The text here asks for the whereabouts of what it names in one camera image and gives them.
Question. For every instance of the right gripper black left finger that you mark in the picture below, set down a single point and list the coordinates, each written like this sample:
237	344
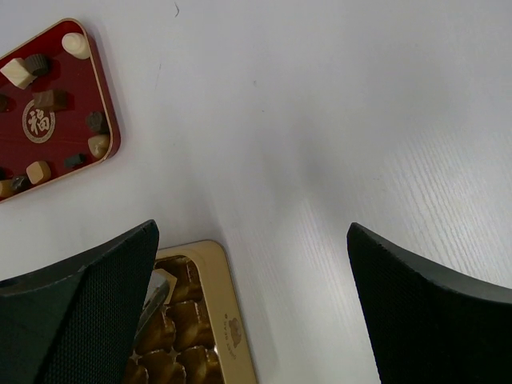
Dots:
75	321

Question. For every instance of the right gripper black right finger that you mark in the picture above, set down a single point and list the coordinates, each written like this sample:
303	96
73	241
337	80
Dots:
426	322

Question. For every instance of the grey white chocolate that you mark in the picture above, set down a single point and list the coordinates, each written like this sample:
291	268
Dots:
160	277

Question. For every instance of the gold chocolate box tray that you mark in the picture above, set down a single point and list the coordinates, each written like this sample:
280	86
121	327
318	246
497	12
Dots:
197	334

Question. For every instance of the dark crumpled chocolate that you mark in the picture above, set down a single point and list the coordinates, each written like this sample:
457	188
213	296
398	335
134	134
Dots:
20	183

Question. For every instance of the tan cylinder chocolate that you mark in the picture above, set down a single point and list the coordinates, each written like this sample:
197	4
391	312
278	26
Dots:
6	190

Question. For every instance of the tan square chocolate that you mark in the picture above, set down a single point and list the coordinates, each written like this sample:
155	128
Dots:
38	172

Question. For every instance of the small dark flat chocolate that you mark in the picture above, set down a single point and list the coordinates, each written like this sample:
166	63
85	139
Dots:
76	160

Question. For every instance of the cream heart chocolate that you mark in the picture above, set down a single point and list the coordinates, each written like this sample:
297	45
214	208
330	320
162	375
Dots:
99	145

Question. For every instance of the brown bar chocolate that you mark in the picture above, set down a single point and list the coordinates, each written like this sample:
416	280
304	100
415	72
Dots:
50	100

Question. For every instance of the dark swirl chocolate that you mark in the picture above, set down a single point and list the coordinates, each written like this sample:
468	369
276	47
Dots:
6	103

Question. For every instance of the white cube chocolate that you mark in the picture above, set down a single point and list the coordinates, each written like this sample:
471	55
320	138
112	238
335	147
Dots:
16	72

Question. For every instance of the dark cup chocolate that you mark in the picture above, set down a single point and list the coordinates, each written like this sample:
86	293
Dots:
37	64

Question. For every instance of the white round chocolate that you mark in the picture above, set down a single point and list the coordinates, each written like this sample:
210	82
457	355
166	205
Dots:
76	45

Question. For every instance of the red tray lid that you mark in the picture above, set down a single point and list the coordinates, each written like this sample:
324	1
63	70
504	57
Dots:
29	134

